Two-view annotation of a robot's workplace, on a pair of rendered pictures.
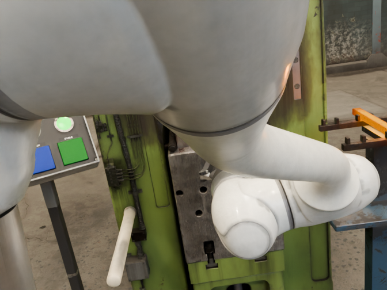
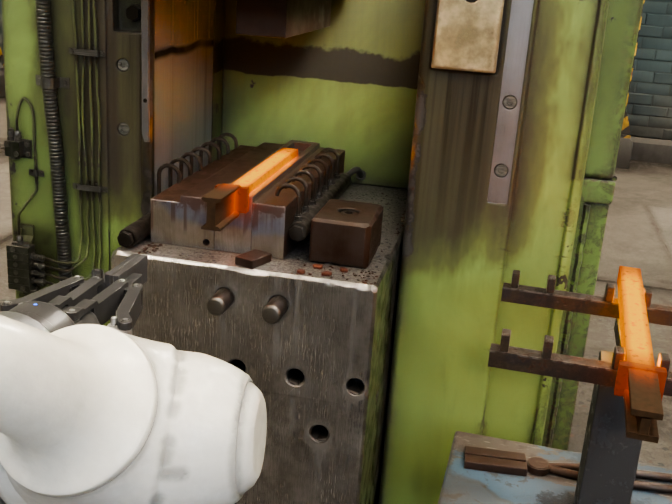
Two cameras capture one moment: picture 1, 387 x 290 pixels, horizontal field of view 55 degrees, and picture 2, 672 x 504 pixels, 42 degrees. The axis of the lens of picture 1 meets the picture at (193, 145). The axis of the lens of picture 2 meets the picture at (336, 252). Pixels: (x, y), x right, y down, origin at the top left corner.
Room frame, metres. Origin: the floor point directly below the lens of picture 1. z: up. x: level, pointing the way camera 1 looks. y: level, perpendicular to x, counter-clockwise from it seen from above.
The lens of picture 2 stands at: (0.12, -0.43, 1.32)
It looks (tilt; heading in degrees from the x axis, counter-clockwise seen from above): 18 degrees down; 11
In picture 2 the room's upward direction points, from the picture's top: 4 degrees clockwise
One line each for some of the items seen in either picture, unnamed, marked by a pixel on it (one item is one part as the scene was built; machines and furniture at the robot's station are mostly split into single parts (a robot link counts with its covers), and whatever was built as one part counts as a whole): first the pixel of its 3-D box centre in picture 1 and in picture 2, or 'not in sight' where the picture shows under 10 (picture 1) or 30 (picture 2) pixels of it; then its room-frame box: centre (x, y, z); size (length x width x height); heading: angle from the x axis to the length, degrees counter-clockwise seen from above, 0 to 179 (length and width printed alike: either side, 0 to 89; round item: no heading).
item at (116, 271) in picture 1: (122, 242); not in sight; (1.18, 0.30, 0.62); 0.44 x 0.05 x 0.05; 0
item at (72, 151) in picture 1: (72, 151); not in sight; (1.11, 0.37, 1.01); 0.07 x 0.05 x 0.07; 115
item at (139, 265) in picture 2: not in sight; (130, 278); (0.92, -0.07, 1.00); 0.07 x 0.01 x 0.03; 0
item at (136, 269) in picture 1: (137, 266); not in sight; (1.38, 0.32, 0.36); 0.09 x 0.07 x 0.12; 90
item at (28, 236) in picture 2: (114, 175); (27, 266); (1.39, 0.33, 0.80); 0.06 x 0.03 x 0.14; 90
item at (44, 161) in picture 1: (39, 160); not in sight; (1.07, 0.47, 1.01); 0.07 x 0.05 x 0.07; 115
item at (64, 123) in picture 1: (64, 123); not in sight; (1.15, 0.39, 1.09); 0.05 x 0.03 x 0.04; 90
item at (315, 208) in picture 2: not in sight; (322, 203); (1.44, -0.16, 0.95); 0.34 x 0.03 x 0.03; 0
